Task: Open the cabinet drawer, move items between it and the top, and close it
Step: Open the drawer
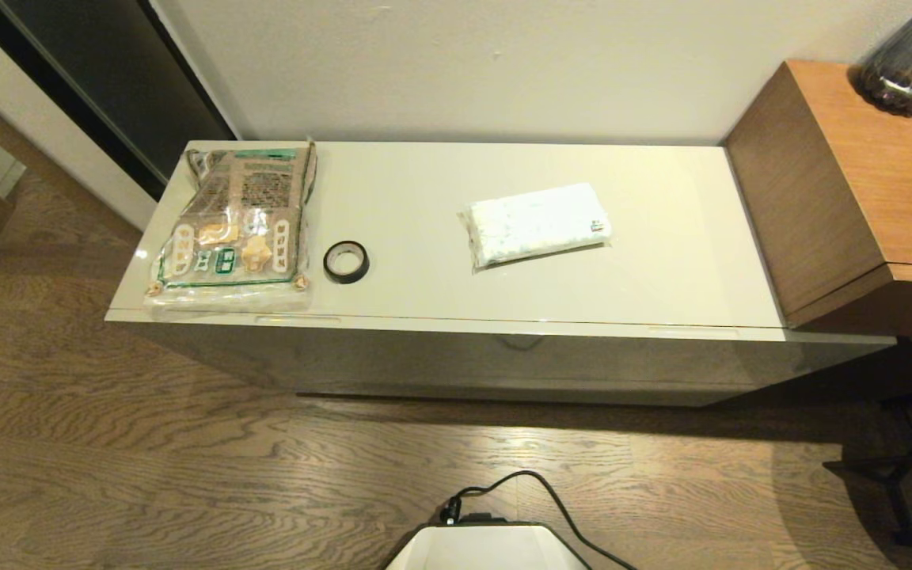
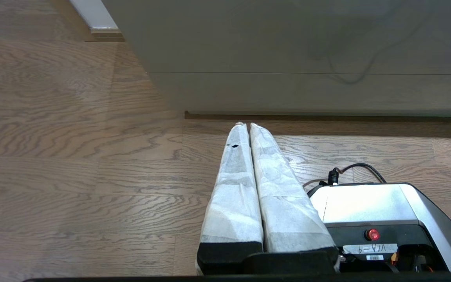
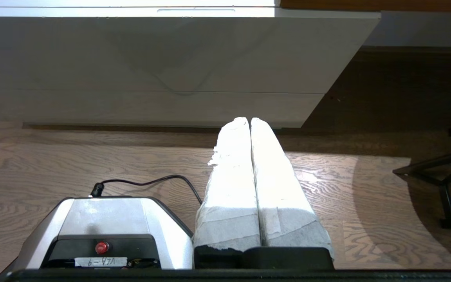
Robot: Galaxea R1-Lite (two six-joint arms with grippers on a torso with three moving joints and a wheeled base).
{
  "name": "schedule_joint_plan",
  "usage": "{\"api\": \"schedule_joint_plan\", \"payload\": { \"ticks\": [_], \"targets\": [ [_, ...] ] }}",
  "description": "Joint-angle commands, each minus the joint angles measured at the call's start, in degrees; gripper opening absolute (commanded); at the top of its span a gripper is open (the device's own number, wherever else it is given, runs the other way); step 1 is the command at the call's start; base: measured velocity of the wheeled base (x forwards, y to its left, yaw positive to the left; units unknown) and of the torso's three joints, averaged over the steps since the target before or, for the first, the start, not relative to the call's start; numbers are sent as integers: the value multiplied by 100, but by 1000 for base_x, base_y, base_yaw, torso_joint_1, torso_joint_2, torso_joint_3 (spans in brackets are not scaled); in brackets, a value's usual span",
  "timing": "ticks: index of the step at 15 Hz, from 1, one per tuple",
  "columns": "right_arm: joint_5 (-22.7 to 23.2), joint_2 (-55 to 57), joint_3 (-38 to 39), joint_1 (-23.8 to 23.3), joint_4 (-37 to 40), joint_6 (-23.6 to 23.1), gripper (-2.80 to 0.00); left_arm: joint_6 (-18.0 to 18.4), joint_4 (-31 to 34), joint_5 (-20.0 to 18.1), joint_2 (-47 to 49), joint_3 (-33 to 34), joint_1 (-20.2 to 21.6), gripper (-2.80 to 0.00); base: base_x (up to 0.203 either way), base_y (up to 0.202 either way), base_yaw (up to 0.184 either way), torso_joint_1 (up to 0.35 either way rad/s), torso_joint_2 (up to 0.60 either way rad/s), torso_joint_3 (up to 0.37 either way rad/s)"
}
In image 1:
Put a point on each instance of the white patterned tissue pack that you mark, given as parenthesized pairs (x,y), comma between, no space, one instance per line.
(535,223)

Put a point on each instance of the black tape roll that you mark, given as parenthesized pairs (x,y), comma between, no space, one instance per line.
(337,273)

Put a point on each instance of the brown granule drink bag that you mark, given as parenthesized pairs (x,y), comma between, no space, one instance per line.
(234,229)

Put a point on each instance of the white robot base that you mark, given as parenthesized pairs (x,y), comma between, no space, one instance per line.
(488,550)

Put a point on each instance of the beige glossy cabinet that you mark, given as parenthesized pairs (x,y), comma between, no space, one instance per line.
(440,206)

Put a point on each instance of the dark door panel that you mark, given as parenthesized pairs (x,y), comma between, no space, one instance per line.
(123,87)

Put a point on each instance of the brown wooden side cabinet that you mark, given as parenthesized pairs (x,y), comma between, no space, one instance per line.
(844,190)

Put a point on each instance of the black metal stand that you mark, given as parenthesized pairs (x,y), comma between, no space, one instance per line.
(899,475)

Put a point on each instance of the dark glass vase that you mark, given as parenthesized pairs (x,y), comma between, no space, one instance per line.
(907,67)

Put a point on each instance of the white door frame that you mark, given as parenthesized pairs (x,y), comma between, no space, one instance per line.
(44,119)

